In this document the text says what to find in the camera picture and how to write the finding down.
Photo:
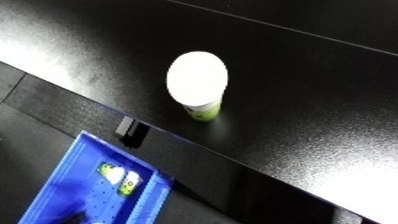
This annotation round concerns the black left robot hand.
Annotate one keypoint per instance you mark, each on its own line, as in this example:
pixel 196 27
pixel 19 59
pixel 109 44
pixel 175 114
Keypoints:
pixel 76 219

